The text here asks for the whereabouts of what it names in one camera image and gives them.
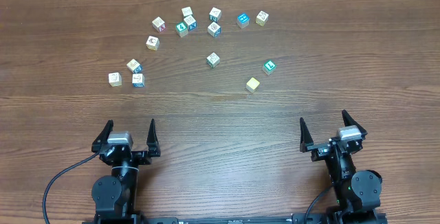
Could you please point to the wooden block blue X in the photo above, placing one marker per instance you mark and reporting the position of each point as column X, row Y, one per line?
column 190, row 22

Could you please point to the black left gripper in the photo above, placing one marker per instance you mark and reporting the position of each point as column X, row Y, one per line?
column 143, row 157

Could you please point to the green number 4 block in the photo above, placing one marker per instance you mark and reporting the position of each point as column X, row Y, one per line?
column 182, row 29

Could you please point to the wooden block acorn picture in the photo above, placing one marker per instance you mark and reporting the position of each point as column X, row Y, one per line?
column 152, row 43

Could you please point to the blue top block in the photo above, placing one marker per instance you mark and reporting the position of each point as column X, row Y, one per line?
column 243, row 20

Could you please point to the wooden block far left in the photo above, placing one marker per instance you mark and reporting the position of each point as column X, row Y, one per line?
column 115, row 79

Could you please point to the yellow letter S block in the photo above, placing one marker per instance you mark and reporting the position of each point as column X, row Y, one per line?
column 252, row 85

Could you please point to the wooden block blue base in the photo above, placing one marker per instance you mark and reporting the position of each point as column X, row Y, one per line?
column 138, row 80

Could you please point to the wooden block teal side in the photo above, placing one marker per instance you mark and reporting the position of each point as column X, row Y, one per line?
column 215, row 14

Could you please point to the wooden block blue side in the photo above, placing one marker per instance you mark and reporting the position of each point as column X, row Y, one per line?
column 214, row 29

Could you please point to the wooden block yellow side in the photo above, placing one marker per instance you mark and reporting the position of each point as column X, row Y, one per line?
column 262, row 18

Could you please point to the green letter L block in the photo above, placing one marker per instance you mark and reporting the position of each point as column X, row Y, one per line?
column 269, row 67

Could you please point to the wooden block red side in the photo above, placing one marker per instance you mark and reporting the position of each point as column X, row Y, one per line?
column 159, row 24

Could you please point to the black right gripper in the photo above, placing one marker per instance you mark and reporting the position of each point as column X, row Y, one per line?
column 321, row 150

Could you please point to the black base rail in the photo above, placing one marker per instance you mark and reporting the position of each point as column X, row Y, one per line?
column 293, row 219

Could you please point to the wooden block blue corner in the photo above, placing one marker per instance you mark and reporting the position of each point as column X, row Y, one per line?
column 134, row 66

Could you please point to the plain wooden block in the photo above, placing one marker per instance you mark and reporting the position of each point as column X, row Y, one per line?
column 187, row 11

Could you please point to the wooden block green edge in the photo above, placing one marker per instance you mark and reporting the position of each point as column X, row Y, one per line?
column 213, row 60

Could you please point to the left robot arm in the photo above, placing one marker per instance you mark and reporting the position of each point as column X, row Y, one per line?
column 115, row 194

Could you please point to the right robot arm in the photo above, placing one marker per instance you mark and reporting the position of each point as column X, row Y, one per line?
column 357, row 192

